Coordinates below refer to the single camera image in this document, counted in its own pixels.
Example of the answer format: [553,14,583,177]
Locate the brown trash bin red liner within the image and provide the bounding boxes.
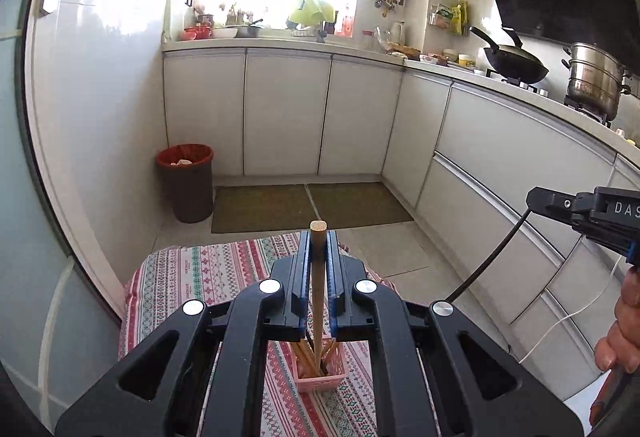
[155,143,215,224]

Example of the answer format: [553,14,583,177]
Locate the green cloth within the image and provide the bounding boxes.
[287,0,336,31]

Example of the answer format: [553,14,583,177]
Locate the pink perforated basket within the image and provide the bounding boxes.
[292,337,350,394]

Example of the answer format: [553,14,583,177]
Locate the wall spice rack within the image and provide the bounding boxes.
[427,0,471,36]

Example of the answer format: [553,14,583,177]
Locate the brown floor mat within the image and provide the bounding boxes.
[211,184,321,234]
[305,182,415,228]

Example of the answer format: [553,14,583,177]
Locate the metal frying pan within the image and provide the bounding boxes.
[227,18,264,38]

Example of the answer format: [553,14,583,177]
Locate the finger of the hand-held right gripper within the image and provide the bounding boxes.
[527,186,596,219]
[569,216,640,264]

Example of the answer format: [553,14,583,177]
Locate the white power cable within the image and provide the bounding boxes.
[519,256,624,364]

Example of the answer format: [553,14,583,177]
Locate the bunch of wooden chopsticks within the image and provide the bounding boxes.
[295,338,342,376]

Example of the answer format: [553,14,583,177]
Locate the yellow packet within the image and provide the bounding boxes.
[451,1,469,36]

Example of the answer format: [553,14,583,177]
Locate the red bottle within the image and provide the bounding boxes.
[335,4,355,38]

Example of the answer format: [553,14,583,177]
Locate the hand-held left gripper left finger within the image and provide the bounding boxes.
[55,229,313,437]

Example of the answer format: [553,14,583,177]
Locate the white refrigerator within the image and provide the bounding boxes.
[0,0,221,418]

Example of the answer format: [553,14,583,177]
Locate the pale bamboo chopstick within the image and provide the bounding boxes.
[309,220,329,376]

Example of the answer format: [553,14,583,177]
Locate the black wok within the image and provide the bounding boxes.
[468,26,550,86]

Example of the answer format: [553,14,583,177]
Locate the person's right hand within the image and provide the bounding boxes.
[594,266,640,373]

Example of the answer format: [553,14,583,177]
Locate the stainless steel steamer pot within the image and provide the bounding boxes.
[562,42,632,121]

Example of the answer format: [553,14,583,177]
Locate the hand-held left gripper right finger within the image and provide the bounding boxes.
[325,229,586,437]

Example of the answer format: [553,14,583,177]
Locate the red green patterned tablecloth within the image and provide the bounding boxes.
[119,232,402,437]

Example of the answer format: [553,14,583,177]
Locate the white kitchen cabinets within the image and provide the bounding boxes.
[162,40,640,400]

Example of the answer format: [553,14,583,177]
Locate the gas stove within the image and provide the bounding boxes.
[487,71,615,127]

